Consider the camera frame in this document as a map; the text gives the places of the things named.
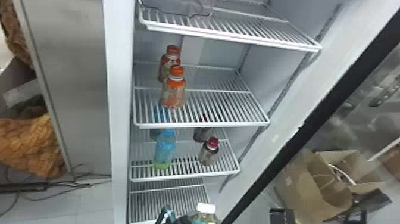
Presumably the blue bottle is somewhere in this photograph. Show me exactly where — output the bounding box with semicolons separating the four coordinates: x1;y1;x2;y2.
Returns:
149;104;171;141
152;128;177;170

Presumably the dark bottle with red cap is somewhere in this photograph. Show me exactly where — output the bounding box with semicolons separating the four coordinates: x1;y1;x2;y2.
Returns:
198;136;220;167
193;114;216;144

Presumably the black cable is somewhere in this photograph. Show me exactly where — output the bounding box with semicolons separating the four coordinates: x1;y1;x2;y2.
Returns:
0;169;113;217

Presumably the cardboard box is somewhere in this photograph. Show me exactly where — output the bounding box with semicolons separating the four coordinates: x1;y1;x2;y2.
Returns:
274;149;387;224

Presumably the white fridge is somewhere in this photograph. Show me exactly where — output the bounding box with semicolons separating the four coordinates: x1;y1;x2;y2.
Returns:
12;0;400;224

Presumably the orange bottle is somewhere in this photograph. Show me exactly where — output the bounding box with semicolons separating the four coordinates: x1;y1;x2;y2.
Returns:
157;44;182;84
160;65;188;110

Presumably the fridge door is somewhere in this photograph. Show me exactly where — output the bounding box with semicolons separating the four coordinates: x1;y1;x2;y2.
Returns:
221;12;400;224

